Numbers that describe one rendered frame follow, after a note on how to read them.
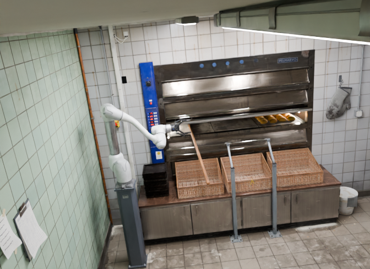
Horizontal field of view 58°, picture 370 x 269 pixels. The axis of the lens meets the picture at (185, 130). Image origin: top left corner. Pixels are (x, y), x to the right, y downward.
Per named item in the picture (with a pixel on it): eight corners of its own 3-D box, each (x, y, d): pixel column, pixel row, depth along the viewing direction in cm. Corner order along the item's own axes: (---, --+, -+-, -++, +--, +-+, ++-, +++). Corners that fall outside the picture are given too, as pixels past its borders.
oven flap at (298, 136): (170, 157, 426) (168, 141, 426) (306, 142, 432) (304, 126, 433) (170, 157, 421) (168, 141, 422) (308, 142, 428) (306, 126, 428)
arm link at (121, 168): (119, 184, 336) (115, 164, 329) (114, 177, 351) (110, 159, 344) (134, 180, 343) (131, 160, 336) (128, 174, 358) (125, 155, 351)
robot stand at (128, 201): (128, 269, 370) (113, 190, 338) (130, 256, 390) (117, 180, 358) (146, 267, 370) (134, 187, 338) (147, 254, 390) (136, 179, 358)
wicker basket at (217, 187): (176, 180, 436) (174, 161, 428) (218, 176, 438) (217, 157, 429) (177, 199, 390) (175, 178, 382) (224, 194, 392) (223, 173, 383)
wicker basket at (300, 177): (265, 170, 441) (265, 151, 432) (307, 166, 442) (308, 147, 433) (277, 188, 395) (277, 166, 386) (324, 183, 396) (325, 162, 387)
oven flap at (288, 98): (165, 118, 410) (163, 103, 410) (307, 103, 416) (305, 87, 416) (165, 118, 405) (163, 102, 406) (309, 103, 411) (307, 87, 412)
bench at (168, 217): (146, 221, 454) (140, 184, 436) (319, 201, 463) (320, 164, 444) (144, 248, 401) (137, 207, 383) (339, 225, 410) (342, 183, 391)
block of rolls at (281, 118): (249, 112, 494) (249, 109, 492) (281, 109, 496) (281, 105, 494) (261, 124, 436) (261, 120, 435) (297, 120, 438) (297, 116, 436)
